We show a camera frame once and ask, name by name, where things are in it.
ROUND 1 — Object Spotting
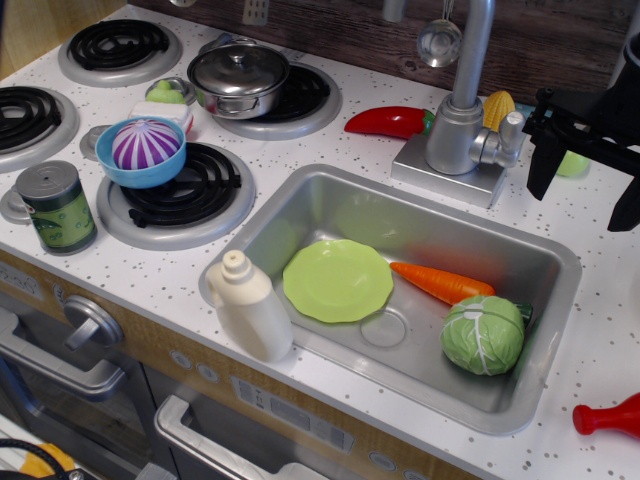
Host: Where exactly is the silver toy faucet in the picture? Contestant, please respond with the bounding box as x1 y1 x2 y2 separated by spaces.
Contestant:
391 1 525 208

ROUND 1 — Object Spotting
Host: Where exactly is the orange toy carrot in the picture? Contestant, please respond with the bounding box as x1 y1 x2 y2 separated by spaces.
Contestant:
389 262 496 305

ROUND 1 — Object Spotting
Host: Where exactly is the red toy chili pepper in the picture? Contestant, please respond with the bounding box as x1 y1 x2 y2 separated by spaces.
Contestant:
344 106 435 140

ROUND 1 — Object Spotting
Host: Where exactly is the purple striped onion ball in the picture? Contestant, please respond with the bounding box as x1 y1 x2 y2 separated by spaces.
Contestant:
112 119 183 170

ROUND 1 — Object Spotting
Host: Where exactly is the green toy cabbage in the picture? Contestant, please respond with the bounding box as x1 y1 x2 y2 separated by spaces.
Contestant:
439 295 525 376

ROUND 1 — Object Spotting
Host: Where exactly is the silver pot with lid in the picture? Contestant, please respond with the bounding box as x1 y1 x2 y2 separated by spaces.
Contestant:
187 41 290 120

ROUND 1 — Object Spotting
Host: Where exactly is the front right stove burner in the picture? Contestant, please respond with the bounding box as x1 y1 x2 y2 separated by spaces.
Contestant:
97 143 256 251

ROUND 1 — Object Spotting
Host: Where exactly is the green toy pear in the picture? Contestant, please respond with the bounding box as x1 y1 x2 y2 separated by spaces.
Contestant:
556 151 590 177

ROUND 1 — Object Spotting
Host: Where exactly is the hanging silver ladle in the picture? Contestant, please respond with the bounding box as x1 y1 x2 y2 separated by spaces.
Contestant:
417 0 462 68

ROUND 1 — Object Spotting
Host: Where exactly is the green label tin can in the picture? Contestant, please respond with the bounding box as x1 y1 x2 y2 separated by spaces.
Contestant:
15 160 97 255

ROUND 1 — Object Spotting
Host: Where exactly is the silver dishwasher handle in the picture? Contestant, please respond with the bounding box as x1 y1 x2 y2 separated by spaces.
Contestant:
154 395 325 480

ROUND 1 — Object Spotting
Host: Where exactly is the silver oven knob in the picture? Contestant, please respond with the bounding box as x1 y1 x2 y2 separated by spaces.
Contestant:
63 295 124 351

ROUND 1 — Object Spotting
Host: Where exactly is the silver oven door handle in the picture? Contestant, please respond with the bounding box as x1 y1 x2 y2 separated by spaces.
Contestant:
1 308 127 401

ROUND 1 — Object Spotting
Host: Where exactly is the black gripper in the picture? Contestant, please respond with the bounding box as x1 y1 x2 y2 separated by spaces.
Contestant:
523 87 639 232

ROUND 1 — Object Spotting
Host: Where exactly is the cream detergent bottle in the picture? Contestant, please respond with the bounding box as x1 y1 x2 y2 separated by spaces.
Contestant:
205 250 293 362

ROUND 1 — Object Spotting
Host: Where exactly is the yellow black object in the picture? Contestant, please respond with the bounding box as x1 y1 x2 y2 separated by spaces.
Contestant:
1 438 75 479

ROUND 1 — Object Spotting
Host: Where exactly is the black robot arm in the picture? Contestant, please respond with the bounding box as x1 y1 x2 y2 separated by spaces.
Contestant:
523 33 639 232

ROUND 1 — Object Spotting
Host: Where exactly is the small green toy vegetable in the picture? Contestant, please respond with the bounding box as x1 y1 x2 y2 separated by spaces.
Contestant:
145 80 186 104

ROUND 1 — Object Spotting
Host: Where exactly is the silver sink basin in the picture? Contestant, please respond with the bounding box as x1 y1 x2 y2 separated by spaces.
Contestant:
228 164 582 435

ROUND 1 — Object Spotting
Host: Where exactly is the white toy sponge block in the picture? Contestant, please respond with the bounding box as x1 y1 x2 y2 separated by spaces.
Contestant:
128 101 194 134

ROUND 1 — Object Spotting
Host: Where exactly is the back left stove burner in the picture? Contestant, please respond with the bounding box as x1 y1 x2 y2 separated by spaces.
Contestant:
58 19 182 88

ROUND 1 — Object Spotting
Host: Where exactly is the front left stove burner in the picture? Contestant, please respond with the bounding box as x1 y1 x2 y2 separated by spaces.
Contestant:
1 86 80 173

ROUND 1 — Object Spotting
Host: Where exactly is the red toy bottle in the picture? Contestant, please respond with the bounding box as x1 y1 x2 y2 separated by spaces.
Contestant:
572 393 639 439

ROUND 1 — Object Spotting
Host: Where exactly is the hanging silver spatula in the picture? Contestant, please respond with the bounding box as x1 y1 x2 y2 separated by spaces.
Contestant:
242 0 270 26

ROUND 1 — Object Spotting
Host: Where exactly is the blue bowl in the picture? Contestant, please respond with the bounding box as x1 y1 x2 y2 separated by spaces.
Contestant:
95 117 186 189

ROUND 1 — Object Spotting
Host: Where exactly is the yellow toy corn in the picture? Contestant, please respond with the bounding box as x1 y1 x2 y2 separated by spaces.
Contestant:
483 90 516 131

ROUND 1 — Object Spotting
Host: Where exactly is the light green plate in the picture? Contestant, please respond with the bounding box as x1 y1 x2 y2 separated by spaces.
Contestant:
282 239 394 324

